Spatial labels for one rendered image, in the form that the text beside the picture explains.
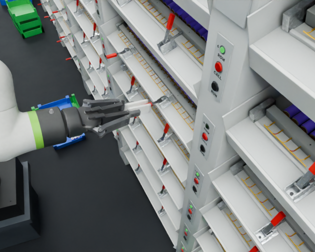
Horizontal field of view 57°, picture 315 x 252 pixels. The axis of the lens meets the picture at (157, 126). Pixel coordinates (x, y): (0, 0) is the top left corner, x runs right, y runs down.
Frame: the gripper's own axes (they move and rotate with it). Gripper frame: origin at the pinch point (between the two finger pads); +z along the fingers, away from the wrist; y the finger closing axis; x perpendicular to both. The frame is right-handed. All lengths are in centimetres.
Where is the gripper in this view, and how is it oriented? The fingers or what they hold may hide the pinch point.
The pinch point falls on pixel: (137, 108)
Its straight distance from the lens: 81.5
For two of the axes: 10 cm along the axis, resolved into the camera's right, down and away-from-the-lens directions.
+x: 1.7, -7.1, -6.9
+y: 4.6, 6.7, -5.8
